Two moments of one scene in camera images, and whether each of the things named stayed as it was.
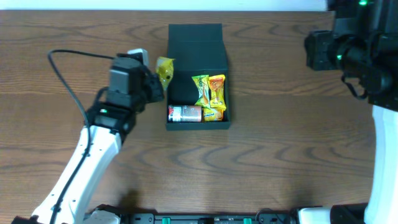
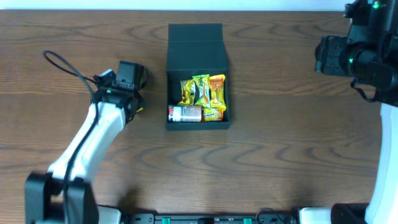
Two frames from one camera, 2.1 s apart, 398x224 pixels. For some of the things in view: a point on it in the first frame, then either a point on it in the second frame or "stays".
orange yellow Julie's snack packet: x=217 y=98 stays
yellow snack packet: x=165 y=67 → x=188 y=88
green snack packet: x=202 y=81 stays
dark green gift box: x=198 y=86 stays
